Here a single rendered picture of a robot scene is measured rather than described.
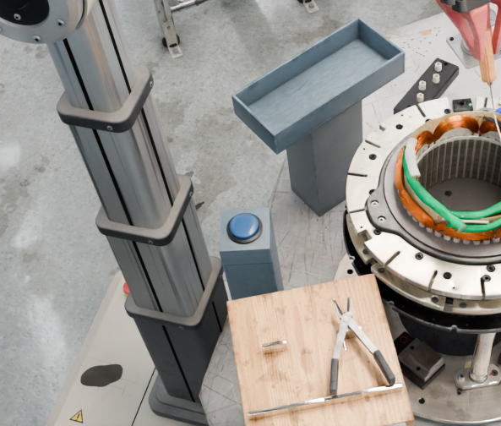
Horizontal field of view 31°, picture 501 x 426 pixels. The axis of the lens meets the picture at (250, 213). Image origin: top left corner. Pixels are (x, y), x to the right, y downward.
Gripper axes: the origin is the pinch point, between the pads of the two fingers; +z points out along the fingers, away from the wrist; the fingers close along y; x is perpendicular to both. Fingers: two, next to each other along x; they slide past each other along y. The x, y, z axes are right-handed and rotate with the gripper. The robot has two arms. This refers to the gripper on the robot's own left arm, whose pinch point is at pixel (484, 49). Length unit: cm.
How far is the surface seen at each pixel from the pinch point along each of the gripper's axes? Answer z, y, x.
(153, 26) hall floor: 58, 6, 212
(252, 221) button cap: 22.1, -25.2, 22.6
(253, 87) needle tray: 13.0, -14.3, 41.8
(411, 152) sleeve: 14.7, -6.1, 10.0
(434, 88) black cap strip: 34, 23, 56
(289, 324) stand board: 26.9, -28.7, 5.4
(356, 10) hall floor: 69, 66, 183
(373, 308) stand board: 28.0, -18.7, 2.4
